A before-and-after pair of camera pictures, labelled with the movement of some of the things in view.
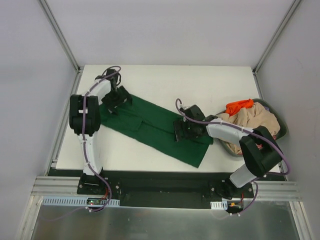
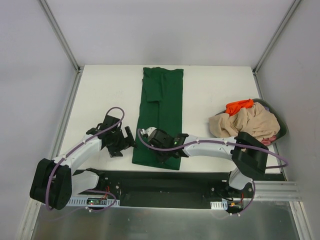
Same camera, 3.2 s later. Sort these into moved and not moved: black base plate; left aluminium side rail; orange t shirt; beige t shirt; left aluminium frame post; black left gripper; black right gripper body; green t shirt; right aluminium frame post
Moved: green t shirt; black left gripper; black right gripper body
Not moved: orange t shirt; beige t shirt; left aluminium side rail; right aluminium frame post; black base plate; left aluminium frame post
